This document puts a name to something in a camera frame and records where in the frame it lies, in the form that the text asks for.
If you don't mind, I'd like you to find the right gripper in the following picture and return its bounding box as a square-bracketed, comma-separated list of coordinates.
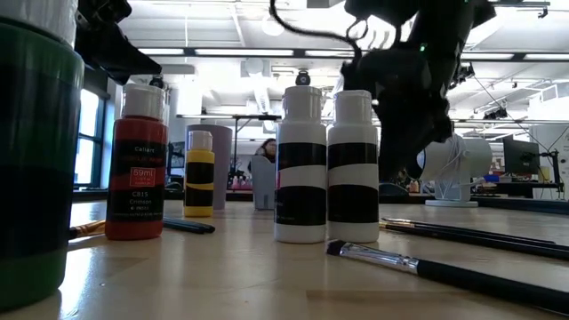
[341, 46, 453, 181]

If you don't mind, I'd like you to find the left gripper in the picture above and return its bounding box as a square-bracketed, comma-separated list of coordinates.
[75, 0, 162, 85]

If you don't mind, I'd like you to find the thin silver ferrule paint brush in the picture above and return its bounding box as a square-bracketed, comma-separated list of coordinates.
[381, 217, 559, 244]

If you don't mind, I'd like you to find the small yellow paint bottle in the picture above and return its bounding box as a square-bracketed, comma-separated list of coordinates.
[183, 130, 216, 218]

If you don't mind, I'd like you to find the small white paint bottle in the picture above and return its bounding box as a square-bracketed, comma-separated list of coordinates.
[326, 90, 381, 244]
[273, 85, 328, 244]

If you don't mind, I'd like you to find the small red paint bottle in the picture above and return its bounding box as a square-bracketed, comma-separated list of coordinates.
[105, 83, 169, 241]

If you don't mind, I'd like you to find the small dark green paint bottle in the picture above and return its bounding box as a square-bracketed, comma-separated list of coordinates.
[0, 0, 85, 312]

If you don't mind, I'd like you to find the flat silver ferrule paint brush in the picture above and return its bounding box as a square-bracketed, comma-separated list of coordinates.
[325, 238, 569, 316]

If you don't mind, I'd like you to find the orange bristle paint brush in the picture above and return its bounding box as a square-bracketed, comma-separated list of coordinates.
[68, 220, 107, 240]

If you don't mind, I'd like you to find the dark office chair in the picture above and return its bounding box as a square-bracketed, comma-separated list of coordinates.
[378, 181, 411, 204]

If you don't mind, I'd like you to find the dark framed window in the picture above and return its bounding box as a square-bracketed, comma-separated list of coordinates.
[73, 86, 108, 188]

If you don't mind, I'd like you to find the black computer monitor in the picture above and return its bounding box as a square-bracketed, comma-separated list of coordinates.
[502, 135, 541, 176]

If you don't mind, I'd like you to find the black monitor stand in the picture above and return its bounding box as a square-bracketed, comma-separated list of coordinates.
[539, 148, 565, 199]

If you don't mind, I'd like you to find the lilac plastic cup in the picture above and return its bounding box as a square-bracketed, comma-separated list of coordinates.
[186, 124, 234, 211]

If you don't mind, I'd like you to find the black light bar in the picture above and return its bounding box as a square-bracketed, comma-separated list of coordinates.
[137, 46, 569, 63]

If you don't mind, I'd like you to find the person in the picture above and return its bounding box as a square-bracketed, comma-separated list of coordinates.
[252, 137, 277, 164]

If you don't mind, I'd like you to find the grey translucent plastic bin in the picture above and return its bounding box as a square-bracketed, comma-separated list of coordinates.
[251, 155, 277, 211]

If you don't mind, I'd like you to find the black ceiling camera cluster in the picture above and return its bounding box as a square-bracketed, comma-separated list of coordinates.
[448, 64, 476, 90]

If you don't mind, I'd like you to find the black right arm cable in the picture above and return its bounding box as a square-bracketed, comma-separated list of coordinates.
[268, 0, 370, 61]

